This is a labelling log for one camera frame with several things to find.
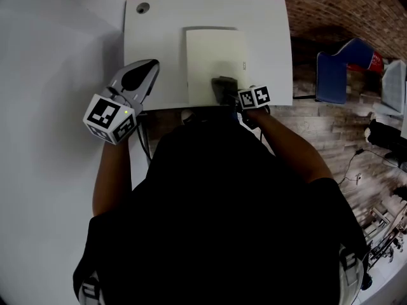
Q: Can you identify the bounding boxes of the blue chair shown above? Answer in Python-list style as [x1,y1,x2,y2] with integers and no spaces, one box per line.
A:
[315,37,376,105]

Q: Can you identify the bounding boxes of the grey cloth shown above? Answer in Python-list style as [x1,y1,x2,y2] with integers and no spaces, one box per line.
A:
[211,76,240,105]

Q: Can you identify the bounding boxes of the red box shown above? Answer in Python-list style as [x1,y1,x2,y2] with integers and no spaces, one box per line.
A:
[348,51,385,74]

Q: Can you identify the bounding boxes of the cream square board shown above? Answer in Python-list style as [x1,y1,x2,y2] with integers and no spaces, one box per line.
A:
[182,26,249,107]

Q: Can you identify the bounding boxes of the person's black shirt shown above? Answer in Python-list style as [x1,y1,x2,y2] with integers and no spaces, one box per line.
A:
[72,105,371,305]

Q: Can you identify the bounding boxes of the black bag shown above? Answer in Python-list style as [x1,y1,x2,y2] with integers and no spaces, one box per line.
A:
[363,118,407,172]

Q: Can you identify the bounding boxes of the white table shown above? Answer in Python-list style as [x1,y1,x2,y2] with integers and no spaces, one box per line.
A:
[123,0,294,112]

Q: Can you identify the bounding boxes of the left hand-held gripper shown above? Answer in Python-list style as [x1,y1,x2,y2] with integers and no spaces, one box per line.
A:
[83,60,161,146]

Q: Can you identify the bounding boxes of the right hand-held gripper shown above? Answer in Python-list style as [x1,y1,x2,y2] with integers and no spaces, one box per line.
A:
[219,85,272,130]

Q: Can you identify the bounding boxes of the person's left forearm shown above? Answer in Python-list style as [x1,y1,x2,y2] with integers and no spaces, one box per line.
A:
[92,137,133,218]

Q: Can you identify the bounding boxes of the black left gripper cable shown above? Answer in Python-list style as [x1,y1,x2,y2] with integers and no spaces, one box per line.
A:
[136,125,152,161]

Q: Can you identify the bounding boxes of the person's right forearm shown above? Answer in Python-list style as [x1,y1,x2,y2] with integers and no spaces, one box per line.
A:
[246,108,333,184]

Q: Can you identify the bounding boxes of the person's white shoe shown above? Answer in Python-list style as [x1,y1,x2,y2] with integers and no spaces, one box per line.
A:
[180,107,195,125]

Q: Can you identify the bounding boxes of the light grey chair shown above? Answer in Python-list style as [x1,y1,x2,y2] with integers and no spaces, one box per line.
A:
[379,59,407,116]

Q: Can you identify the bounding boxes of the grey shoulder strap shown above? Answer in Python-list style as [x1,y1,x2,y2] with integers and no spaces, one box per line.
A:
[80,276,100,305]
[338,245,365,299]

